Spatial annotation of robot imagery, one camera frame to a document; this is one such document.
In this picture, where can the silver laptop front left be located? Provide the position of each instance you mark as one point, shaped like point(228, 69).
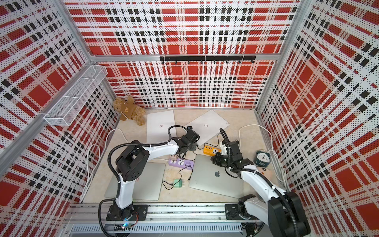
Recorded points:
point(148, 185)

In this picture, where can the orange power strip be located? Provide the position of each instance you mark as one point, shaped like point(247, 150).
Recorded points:
point(210, 150)

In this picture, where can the white laptop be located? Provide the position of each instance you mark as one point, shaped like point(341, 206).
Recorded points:
point(157, 126)
point(207, 126)

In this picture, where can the silver apple laptop front right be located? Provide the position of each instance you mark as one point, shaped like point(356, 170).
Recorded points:
point(211, 178)

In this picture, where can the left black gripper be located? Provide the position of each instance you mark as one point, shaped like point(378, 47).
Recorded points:
point(194, 146)

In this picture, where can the white laptop back right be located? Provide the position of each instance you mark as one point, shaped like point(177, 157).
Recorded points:
point(207, 126)

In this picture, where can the purple power strip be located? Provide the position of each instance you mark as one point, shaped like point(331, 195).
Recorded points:
point(181, 163)

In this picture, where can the green charger adapter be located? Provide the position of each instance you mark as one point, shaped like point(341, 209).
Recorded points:
point(177, 183)

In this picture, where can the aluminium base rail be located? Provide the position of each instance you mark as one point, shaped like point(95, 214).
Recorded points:
point(164, 219)

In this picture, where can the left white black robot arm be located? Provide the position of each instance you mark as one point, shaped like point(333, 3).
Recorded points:
point(127, 162)

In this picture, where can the teal alarm clock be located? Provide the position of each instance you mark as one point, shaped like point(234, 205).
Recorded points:
point(262, 159)

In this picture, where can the black hook rail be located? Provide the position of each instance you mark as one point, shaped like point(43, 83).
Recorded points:
point(207, 58)

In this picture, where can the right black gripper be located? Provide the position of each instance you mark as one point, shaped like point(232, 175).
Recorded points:
point(217, 161)

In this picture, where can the pink charger adapter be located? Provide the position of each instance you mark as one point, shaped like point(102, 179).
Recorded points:
point(173, 157)

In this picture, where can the brown teddy bear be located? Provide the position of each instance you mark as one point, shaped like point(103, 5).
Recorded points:
point(129, 110)

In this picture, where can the white laptop back left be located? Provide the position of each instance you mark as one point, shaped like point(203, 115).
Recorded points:
point(157, 126)

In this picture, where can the white wire mesh shelf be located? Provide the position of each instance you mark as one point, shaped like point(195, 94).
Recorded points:
point(70, 104)

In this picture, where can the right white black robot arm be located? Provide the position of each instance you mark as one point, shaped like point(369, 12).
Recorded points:
point(280, 210)

